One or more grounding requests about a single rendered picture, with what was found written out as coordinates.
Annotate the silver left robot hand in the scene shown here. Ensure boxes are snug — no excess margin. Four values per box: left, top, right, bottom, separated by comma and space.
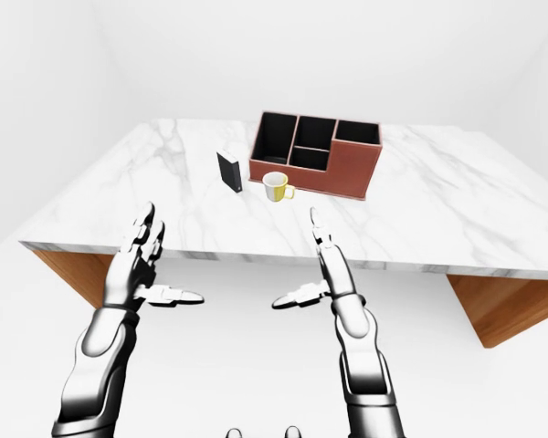
100, 202, 206, 312

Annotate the white and yellow mug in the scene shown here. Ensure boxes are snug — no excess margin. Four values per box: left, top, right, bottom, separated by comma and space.
261, 171, 297, 203

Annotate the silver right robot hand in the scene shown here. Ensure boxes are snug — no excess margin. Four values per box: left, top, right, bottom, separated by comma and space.
271, 206, 362, 311

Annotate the red-brown desk caddy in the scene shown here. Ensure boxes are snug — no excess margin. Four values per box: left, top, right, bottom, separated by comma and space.
248, 109, 384, 203

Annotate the wooden table leg panel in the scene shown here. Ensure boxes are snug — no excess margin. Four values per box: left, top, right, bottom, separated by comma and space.
446, 273, 548, 349
29, 248, 116, 309

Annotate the black book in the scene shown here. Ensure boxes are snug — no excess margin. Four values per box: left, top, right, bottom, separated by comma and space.
216, 150, 245, 194

